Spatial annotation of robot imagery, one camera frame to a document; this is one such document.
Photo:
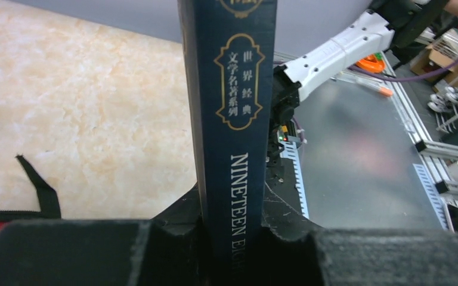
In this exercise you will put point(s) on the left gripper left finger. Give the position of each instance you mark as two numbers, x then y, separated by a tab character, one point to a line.
95	252

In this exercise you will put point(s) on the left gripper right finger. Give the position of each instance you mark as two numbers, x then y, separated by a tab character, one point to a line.
311	255

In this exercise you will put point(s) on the dark blue hardcover book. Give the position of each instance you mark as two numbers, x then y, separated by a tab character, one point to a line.
228	51

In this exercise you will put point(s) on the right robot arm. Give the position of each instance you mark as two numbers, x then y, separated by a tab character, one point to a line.
385	24

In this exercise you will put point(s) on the orange tool on floor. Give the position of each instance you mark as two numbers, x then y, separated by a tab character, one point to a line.
373	63

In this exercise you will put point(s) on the cardboard box in background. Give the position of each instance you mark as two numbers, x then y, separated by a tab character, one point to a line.
437	55

